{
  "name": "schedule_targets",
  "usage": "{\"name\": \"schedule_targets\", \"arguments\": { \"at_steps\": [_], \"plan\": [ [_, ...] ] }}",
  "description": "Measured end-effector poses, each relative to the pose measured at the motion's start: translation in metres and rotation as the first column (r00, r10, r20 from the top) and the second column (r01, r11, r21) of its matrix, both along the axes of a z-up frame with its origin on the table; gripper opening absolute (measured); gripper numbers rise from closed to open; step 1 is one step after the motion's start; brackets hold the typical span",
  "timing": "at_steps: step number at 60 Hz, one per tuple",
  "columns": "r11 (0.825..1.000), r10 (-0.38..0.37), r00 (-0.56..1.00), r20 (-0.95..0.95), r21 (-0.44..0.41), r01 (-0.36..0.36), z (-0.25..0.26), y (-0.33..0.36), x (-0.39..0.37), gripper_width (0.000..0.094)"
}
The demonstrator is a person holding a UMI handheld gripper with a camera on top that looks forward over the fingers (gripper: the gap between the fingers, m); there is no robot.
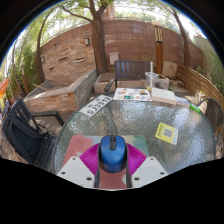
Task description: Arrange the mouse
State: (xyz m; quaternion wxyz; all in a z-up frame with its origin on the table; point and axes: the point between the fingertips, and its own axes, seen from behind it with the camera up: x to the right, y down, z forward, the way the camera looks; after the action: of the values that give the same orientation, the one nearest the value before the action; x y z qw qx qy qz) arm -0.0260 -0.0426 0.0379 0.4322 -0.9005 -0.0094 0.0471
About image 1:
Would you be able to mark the clear plastic cup with straw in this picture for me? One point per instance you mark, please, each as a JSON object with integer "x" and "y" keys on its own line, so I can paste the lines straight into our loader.
{"x": 151, "y": 80}

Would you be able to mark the white license plate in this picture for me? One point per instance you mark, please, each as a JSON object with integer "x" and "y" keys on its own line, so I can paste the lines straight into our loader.
{"x": 96, "y": 105}

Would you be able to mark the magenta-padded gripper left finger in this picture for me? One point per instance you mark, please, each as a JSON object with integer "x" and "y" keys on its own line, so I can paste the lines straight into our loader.
{"x": 76, "y": 170}

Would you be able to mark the yellow card with code print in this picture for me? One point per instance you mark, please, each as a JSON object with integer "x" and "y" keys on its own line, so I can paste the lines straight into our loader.
{"x": 166, "y": 133}

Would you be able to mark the colourful printed sheet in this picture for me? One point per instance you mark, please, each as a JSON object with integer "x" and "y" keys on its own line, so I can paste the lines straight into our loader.
{"x": 132, "y": 94}

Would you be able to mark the white and blue booklet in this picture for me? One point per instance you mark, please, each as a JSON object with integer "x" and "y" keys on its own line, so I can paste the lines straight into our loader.
{"x": 182, "y": 101}

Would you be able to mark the raised stone planter bed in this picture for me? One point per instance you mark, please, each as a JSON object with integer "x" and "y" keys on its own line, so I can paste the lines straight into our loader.
{"x": 60, "y": 96}

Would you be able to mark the large tree with forked trunk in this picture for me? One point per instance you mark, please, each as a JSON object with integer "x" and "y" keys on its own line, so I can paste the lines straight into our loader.
{"x": 99, "y": 46}

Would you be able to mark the wooden garden lamp post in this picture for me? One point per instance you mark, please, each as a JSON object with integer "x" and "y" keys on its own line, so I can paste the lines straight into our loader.
{"x": 159, "y": 50}

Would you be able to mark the curved wooden slat fence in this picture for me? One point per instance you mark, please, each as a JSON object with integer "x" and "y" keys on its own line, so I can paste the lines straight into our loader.
{"x": 200, "y": 85}

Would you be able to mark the black wall lantern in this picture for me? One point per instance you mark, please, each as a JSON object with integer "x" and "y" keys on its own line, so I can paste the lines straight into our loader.
{"x": 87, "y": 41}
{"x": 42, "y": 59}

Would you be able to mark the black backpack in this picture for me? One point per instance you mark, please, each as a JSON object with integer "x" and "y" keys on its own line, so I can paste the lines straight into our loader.
{"x": 23, "y": 140}

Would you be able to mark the dark wooden slatted chair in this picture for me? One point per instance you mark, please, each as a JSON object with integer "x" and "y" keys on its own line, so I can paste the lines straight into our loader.
{"x": 131, "y": 70}

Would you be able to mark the black folding chair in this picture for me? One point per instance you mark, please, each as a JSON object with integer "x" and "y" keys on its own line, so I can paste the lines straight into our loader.
{"x": 20, "y": 110}

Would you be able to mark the square concrete planter with plant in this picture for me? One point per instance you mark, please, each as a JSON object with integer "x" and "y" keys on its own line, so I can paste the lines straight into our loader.
{"x": 164, "y": 81}

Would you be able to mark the green plastic pack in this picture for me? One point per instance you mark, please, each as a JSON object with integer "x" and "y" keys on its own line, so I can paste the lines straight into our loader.
{"x": 195, "y": 108}

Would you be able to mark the grey wall utility box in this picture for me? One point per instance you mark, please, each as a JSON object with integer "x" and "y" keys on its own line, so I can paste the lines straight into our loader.
{"x": 113, "y": 58}

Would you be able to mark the slender leaning tree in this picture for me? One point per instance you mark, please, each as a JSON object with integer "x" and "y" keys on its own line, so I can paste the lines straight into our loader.
{"x": 184, "y": 43}

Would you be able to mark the blue and black computer mouse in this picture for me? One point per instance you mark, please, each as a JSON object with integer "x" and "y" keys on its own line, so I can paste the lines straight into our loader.
{"x": 112, "y": 155}

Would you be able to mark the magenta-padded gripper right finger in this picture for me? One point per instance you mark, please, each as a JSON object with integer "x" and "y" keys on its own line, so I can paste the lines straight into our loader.
{"x": 148, "y": 170}

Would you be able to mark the beige stone block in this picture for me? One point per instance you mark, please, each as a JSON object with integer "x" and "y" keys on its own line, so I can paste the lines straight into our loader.
{"x": 170, "y": 70}

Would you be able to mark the low beige concrete planter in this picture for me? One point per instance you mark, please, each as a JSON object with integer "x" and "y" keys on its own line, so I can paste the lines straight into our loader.
{"x": 101, "y": 85}

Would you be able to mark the pink pastel patterned mouse pad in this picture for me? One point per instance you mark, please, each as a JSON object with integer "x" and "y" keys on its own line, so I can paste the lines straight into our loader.
{"x": 81, "y": 143}

